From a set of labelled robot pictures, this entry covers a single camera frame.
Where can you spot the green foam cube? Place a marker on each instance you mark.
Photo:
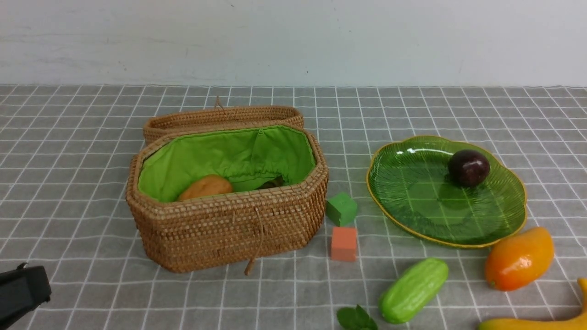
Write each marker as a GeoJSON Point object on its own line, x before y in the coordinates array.
{"type": "Point", "coordinates": [341, 209]}

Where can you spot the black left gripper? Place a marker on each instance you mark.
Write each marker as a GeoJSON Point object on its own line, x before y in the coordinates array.
{"type": "Point", "coordinates": [22, 290]}

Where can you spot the white radish with green leaves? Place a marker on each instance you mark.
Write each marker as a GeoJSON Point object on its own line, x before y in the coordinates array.
{"type": "Point", "coordinates": [355, 318]}

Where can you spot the yellow banana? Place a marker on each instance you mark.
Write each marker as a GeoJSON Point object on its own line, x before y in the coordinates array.
{"type": "Point", "coordinates": [577, 323]}

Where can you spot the orange yellow mango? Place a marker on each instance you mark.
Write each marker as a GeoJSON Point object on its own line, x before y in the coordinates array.
{"type": "Point", "coordinates": [518, 260]}

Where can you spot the orange foam cube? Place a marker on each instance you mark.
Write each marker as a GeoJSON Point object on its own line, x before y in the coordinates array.
{"type": "Point", "coordinates": [344, 244]}

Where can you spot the woven rattan basket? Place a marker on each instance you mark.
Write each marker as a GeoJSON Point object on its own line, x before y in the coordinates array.
{"type": "Point", "coordinates": [207, 232]}

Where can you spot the light green bitter gourd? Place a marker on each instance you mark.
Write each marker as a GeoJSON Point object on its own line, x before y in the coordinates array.
{"type": "Point", "coordinates": [418, 285]}

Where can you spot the green glass leaf plate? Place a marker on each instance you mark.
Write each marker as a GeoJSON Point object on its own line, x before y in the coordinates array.
{"type": "Point", "coordinates": [409, 182]}

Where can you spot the purple eggplant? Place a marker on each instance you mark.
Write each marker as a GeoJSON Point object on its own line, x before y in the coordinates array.
{"type": "Point", "coordinates": [275, 182]}

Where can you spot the woven rattan basket lid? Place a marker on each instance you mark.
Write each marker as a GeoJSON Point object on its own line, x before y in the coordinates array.
{"type": "Point", "coordinates": [218, 115]}

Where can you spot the brown potato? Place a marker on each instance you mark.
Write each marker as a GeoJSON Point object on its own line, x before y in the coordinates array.
{"type": "Point", "coordinates": [209, 185]}

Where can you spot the dark purple passion fruit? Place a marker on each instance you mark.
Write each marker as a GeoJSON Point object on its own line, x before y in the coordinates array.
{"type": "Point", "coordinates": [468, 168]}

